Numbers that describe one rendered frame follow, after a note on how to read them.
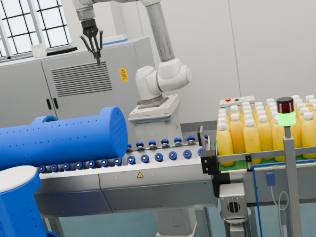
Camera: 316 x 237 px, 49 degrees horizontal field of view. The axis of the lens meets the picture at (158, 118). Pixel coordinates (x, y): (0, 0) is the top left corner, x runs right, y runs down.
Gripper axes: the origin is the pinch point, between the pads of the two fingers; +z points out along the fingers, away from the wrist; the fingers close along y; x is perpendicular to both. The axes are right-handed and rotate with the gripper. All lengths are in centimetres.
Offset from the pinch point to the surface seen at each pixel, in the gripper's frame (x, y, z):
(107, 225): -77, 44, 149
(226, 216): 54, -46, 75
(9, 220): 45, 53, 60
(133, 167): 21, -6, 57
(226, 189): 49, -49, 65
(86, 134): 18.6, 12.8, 34.7
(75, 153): 17, 22, 44
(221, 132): 35, -53, 43
